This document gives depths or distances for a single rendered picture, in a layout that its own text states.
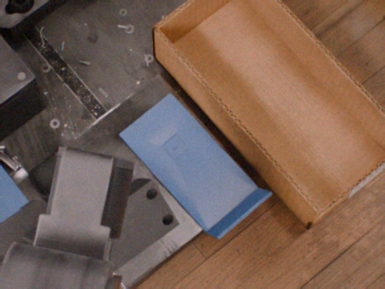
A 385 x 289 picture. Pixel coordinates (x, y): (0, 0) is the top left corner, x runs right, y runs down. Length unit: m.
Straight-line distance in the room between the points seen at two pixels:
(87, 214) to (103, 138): 0.34
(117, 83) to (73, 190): 0.39
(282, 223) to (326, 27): 0.23
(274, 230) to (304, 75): 0.17
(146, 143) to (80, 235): 0.34
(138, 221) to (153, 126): 0.26
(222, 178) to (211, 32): 0.17
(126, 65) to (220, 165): 0.16
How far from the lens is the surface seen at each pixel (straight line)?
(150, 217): 0.78
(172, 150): 1.00
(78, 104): 1.05
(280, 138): 1.03
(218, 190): 0.99
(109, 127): 1.02
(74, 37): 1.08
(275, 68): 1.06
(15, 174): 0.95
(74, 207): 0.68
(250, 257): 1.00
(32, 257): 0.64
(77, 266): 0.63
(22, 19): 1.02
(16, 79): 0.98
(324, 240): 1.01
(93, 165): 0.68
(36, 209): 0.80
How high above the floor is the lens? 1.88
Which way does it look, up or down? 73 degrees down
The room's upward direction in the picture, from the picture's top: 4 degrees counter-clockwise
